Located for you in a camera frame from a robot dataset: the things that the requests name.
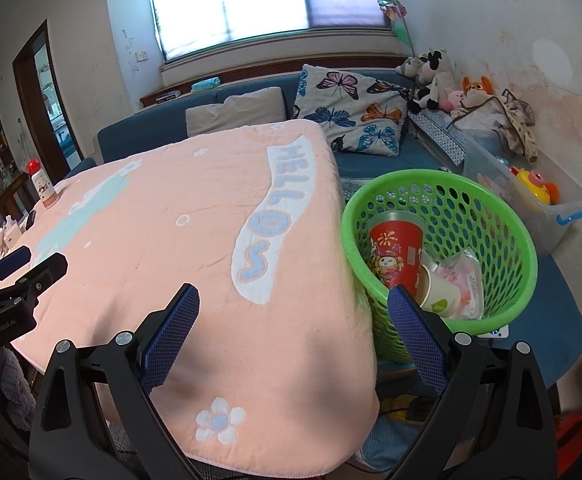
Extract green plastic basket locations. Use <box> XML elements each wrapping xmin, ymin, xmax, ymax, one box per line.
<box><xmin>341</xmin><ymin>169</ymin><xmax>539</xmax><ymax>363</ymax></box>

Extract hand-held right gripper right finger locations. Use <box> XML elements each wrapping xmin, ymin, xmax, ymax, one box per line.
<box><xmin>387</xmin><ymin>284</ymin><xmax>558</xmax><ymax>480</ymax></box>

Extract yellow floor object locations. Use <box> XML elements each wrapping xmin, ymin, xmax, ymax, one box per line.
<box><xmin>386</xmin><ymin>394</ymin><xmax>439</xmax><ymax>423</ymax></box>

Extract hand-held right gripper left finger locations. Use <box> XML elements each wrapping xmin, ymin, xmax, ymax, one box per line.
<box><xmin>28</xmin><ymin>282</ymin><xmax>202</xmax><ymax>480</ymax></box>

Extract black and white cow plush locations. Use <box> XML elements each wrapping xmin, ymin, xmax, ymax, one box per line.
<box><xmin>408</xmin><ymin>49</ymin><xmax>454</xmax><ymax>113</ymax></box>

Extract beige cloth heap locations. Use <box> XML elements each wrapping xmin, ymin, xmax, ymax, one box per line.
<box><xmin>451</xmin><ymin>89</ymin><xmax>539</xmax><ymax>163</ymax></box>

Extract beige cushion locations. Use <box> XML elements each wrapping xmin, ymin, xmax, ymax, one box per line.
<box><xmin>185</xmin><ymin>86</ymin><xmax>288</xmax><ymax>138</ymax></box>

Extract butterfly print pillow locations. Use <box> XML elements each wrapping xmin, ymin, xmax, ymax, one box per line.
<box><xmin>291</xmin><ymin>64</ymin><xmax>414</xmax><ymax>157</ymax></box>

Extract grey patterned mat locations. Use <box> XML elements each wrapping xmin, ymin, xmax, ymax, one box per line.
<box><xmin>408</xmin><ymin>109</ymin><xmax>472</xmax><ymax>166</ymax></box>

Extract yellow toy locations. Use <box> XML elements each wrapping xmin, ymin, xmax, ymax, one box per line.
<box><xmin>516</xmin><ymin>167</ymin><xmax>560</xmax><ymax>205</ymax></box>

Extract blue sofa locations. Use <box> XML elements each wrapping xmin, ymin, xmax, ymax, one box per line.
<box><xmin>64</xmin><ymin>67</ymin><xmax>582</xmax><ymax>396</ymax></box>

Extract white bottle with red cap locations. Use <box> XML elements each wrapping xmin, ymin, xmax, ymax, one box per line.
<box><xmin>25</xmin><ymin>158</ymin><xmax>58</xmax><ymax>209</ymax></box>

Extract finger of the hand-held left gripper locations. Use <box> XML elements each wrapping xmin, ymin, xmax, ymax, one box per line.
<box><xmin>0</xmin><ymin>246</ymin><xmax>32</xmax><ymax>281</ymax></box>
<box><xmin>0</xmin><ymin>252</ymin><xmax>68</xmax><ymax>311</ymax></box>

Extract colourful pinwheel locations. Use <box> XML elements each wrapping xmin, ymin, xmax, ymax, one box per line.
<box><xmin>377</xmin><ymin>0</ymin><xmax>417</xmax><ymax>58</ymax></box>

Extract white tissue box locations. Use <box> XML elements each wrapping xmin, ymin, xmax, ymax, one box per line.
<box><xmin>0</xmin><ymin>215</ymin><xmax>24</xmax><ymax>256</ymax></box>

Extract clear plastic bag with pink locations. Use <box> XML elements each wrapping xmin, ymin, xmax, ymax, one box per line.
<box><xmin>431</xmin><ymin>249</ymin><xmax>486</xmax><ymax>321</ymax></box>

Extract red printed cup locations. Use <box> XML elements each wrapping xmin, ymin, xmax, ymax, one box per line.
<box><xmin>368</xmin><ymin>211</ymin><xmax>428</xmax><ymax>291</ymax></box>

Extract window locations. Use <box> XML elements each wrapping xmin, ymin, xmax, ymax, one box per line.
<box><xmin>146</xmin><ymin>0</ymin><xmax>394</xmax><ymax>66</ymax></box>

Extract pink plush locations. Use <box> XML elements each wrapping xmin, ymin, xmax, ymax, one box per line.
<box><xmin>438</xmin><ymin>87</ymin><xmax>466</xmax><ymax>113</ymax></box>

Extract clear storage box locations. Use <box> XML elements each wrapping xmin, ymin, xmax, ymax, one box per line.
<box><xmin>463</xmin><ymin>130</ymin><xmax>582</xmax><ymax>256</ymax></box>

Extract white paper cup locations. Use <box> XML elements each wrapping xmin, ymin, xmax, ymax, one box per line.
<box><xmin>416</xmin><ymin>262</ymin><xmax>464</xmax><ymax>318</ymax></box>

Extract orange fox plush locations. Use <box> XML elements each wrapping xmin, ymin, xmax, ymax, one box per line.
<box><xmin>461</xmin><ymin>76</ymin><xmax>494</xmax><ymax>103</ymax></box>

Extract light blue cloth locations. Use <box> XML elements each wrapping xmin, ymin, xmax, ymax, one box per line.
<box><xmin>361</xmin><ymin>412</ymin><xmax>476</xmax><ymax>471</ymax></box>

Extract dark wooden door frame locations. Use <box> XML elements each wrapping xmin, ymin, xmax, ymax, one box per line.
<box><xmin>12</xmin><ymin>20</ymin><xmax>84</xmax><ymax>183</ymax></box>

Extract grey and white plush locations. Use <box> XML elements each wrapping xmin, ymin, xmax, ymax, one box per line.
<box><xmin>396</xmin><ymin>54</ymin><xmax>427</xmax><ymax>78</ymax></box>

